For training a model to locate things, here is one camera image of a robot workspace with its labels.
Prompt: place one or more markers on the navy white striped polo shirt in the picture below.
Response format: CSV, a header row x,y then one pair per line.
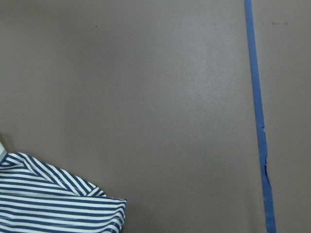
x,y
36,197

